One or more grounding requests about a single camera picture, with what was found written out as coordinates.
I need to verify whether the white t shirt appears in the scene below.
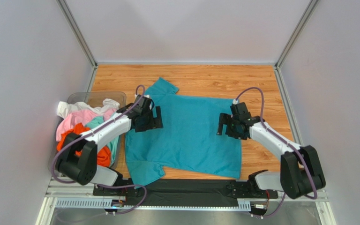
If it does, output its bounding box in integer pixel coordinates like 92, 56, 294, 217
56, 98, 120, 119

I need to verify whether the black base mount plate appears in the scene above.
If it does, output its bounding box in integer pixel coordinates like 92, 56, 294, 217
93, 179, 278, 207

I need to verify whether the aluminium front frame rail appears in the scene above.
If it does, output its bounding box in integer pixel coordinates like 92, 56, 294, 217
36, 179, 336, 225

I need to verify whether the teal t shirt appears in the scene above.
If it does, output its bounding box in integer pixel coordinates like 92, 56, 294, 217
125, 78, 242, 186

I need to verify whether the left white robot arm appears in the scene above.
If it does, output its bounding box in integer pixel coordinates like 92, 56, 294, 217
52, 95, 164, 187

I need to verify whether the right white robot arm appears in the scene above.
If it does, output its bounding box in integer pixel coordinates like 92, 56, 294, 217
217, 103, 326, 199

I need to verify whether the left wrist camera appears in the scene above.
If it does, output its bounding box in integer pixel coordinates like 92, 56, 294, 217
135, 94, 150, 101

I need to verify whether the orange t shirt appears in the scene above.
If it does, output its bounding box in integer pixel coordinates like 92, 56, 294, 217
56, 123, 112, 167

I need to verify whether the pink t shirt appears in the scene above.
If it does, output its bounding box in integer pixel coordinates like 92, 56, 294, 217
56, 107, 117, 142

